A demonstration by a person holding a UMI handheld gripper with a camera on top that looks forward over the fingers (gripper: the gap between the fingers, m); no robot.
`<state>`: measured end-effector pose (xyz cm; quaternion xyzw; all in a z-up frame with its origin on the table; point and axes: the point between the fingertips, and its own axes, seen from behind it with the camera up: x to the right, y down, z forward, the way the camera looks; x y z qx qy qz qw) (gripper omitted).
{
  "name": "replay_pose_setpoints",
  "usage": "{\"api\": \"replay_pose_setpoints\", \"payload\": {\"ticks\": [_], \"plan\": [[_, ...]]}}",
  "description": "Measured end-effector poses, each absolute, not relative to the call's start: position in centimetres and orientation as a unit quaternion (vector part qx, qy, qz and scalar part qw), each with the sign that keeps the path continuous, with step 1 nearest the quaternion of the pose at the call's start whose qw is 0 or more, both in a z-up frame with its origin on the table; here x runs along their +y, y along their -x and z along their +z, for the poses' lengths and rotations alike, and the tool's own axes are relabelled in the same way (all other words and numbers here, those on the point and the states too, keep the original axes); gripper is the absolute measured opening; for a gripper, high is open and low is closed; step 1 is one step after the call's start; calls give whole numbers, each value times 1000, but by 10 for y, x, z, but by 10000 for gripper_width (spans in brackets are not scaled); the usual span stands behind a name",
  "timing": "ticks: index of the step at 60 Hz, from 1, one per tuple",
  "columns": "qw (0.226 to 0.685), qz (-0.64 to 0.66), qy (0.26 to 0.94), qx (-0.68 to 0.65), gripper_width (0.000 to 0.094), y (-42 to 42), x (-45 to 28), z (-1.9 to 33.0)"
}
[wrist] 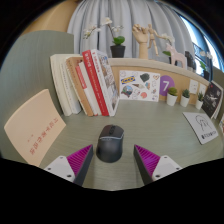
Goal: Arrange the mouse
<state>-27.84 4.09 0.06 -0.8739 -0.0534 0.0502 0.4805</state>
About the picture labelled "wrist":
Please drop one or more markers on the wooden artist mannequin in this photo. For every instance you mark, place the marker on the wooden artist mannequin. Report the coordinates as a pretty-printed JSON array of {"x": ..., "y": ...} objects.
[{"x": 152, "y": 36}]

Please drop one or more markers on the wooden hand model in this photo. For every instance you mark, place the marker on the wooden hand model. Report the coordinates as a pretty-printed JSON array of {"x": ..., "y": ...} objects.
[{"x": 142, "y": 41}]

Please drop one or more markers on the dark grey computer mouse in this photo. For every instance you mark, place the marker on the dark grey computer mouse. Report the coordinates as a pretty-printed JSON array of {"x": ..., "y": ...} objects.
[{"x": 110, "y": 145}]

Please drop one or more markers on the white orchid behind horses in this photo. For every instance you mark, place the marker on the white orchid behind horses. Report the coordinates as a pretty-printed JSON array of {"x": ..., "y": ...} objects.
[{"x": 168, "y": 38}]

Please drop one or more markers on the white book with red label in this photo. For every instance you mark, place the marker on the white book with red label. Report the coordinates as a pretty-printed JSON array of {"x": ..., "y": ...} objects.
[{"x": 87, "y": 90}]

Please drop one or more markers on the large-leafed white orchid, black pot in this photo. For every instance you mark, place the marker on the large-leafed white orchid, black pot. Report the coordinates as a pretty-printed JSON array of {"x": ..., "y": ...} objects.
[{"x": 206, "y": 75}]

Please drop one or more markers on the white printed mouse pad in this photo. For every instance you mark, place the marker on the white printed mouse pad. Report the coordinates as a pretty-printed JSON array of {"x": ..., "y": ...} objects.
[{"x": 200, "y": 128}]

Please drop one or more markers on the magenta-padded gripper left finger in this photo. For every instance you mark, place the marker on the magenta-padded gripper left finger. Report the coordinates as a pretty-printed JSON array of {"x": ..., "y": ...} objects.
[{"x": 78, "y": 159}]

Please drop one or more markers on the small succulent in white pot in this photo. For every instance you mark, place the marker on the small succulent in white pot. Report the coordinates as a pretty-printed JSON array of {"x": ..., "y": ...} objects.
[
  {"x": 199, "y": 104},
  {"x": 172, "y": 99},
  {"x": 185, "y": 101}
]

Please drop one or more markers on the tan book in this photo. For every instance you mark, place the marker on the tan book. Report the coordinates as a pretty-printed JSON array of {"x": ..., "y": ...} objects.
[{"x": 75, "y": 80}]

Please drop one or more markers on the black-framed window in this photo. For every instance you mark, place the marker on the black-framed window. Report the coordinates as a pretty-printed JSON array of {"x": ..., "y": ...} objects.
[{"x": 200, "y": 40}]

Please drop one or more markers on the white card with stickers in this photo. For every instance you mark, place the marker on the white card with stickers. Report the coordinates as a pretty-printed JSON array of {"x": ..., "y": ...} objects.
[{"x": 140, "y": 86}]

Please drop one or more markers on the purple round number sign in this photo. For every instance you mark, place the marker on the purple round number sign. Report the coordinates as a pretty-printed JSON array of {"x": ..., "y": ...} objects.
[{"x": 166, "y": 85}]

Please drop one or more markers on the dark grey wooden horse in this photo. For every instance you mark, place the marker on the dark grey wooden horse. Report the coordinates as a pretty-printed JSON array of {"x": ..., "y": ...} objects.
[{"x": 190, "y": 59}]

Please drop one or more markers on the white wall socket plate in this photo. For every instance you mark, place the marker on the white wall socket plate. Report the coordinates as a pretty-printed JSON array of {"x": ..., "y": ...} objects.
[
  {"x": 202, "y": 89},
  {"x": 193, "y": 86}
]

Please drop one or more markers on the peach paper booklet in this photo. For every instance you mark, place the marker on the peach paper booklet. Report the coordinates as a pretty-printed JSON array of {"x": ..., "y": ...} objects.
[{"x": 33, "y": 128}]

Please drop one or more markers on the grey-green partition panel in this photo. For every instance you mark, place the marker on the grey-green partition panel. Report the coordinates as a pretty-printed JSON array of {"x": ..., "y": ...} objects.
[
  {"x": 218, "y": 78},
  {"x": 30, "y": 60}
]

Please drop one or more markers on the black cover book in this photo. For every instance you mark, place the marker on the black cover book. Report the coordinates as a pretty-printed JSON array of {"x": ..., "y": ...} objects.
[{"x": 211, "y": 100}]

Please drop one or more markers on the pink wooden horse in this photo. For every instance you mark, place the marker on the pink wooden horse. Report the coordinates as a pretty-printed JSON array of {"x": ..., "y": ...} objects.
[{"x": 178, "y": 57}]

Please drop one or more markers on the grey curtain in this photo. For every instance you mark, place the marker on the grey curtain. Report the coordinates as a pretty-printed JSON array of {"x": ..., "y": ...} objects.
[{"x": 133, "y": 13}]

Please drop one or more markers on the white orchid in black pot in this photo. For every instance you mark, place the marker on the white orchid in black pot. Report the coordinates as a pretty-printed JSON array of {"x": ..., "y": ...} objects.
[{"x": 117, "y": 51}]

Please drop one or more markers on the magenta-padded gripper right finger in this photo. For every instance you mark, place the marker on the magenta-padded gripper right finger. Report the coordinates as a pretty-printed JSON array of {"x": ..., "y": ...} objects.
[{"x": 148, "y": 159}]

